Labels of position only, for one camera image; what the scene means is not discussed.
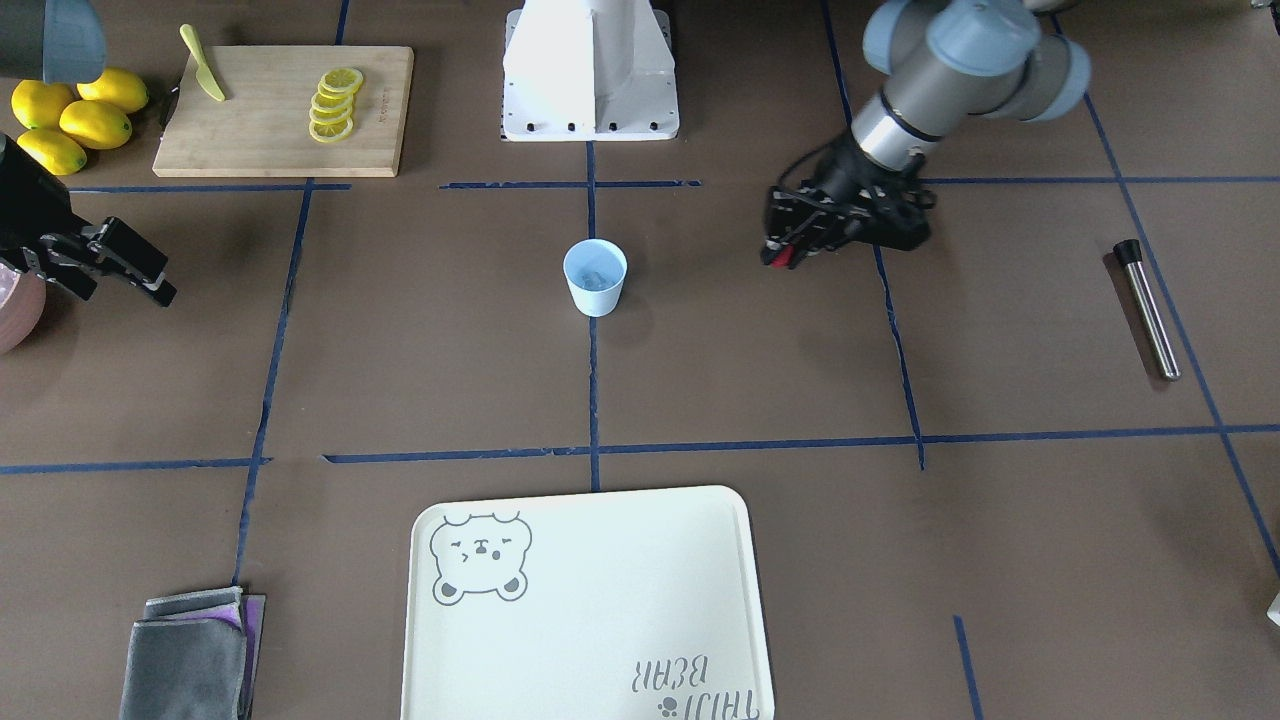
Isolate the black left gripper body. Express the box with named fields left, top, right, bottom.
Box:
left=803, top=138, right=936, bottom=251

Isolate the red strawberry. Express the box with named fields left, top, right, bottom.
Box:
left=767, top=246, right=794, bottom=268

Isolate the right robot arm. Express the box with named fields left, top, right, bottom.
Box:
left=1, top=1, right=177, bottom=307

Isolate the pink bowl with ice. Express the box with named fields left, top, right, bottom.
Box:
left=1, top=265, right=47, bottom=355

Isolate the clear ice cube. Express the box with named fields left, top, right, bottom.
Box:
left=575, top=260, right=625, bottom=292

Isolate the wooden cutting board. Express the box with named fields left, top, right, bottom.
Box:
left=152, top=45, right=413, bottom=178

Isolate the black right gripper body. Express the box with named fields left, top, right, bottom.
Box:
left=1, top=135, right=90, bottom=273

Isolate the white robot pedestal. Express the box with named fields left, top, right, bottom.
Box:
left=500, top=1, right=681, bottom=143

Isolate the light blue plastic cup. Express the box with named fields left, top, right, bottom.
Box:
left=562, top=238, right=628, bottom=318

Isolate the grey purple folded cloth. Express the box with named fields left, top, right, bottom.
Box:
left=119, top=585, right=268, bottom=719

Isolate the cream bear tray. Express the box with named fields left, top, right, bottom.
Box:
left=399, top=486, right=777, bottom=719

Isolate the yellow plastic knife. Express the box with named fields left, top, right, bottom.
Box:
left=179, top=23, right=227, bottom=102

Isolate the whole lemon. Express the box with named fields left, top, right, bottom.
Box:
left=59, top=100, right=133, bottom=150
left=15, top=128, right=88, bottom=177
left=10, top=79, right=77, bottom=129
left=76, top=67, right=150, bottom=115

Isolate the lemon slices stack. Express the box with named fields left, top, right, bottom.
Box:
left=307, top=67, right=365, bottom=143

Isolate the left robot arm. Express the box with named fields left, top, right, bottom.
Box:
left=760, top=1, right=1092, bottom=269

